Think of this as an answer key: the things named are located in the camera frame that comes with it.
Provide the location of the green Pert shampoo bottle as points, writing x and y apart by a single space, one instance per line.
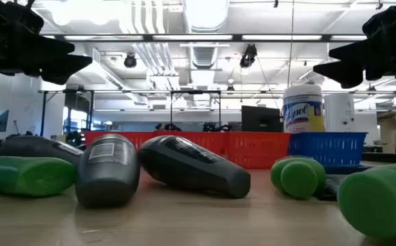
298 179
379 203
26 176

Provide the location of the dark blue DSC tube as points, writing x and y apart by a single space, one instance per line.
329 189

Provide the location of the black background robot arm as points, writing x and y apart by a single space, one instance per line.
170 127
216 127

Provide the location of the black ceiling track light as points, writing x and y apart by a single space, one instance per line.
249 56
130 61

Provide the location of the red plastic basket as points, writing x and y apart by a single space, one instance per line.
259 150
141 138
214 141

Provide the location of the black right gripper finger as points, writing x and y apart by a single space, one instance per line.
355 51
348 73

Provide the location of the dark grey body wash bottle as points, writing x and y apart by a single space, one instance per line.
107 177
37 147
191 167

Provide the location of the black computer monitor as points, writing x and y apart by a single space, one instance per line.
261 119

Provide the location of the Lysol wipes canister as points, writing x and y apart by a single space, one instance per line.
302 112

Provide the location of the white cylindrical tank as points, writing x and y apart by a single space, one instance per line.
339 112

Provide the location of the black background workstation frame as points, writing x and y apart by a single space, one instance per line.
196 92
43 112

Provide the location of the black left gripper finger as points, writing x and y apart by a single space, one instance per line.
54 46
64 68

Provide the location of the blue plastic basket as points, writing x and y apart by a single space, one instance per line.
327 148

